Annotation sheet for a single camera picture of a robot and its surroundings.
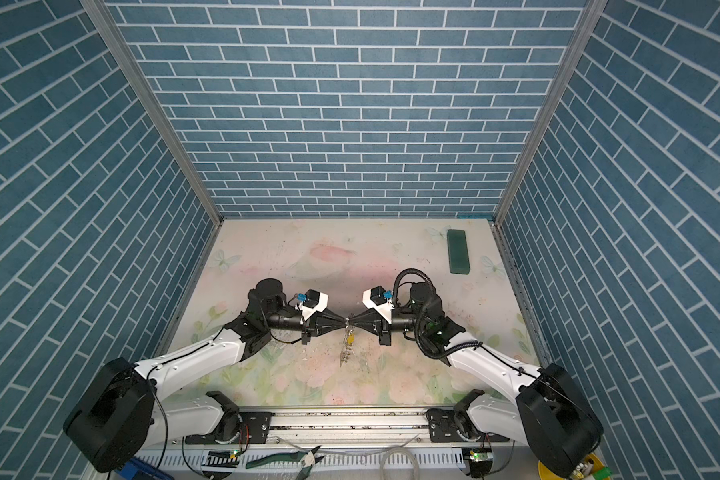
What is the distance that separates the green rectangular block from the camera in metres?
1.07

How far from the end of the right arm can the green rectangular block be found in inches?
18.5

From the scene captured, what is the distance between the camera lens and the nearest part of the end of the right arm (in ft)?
2.19
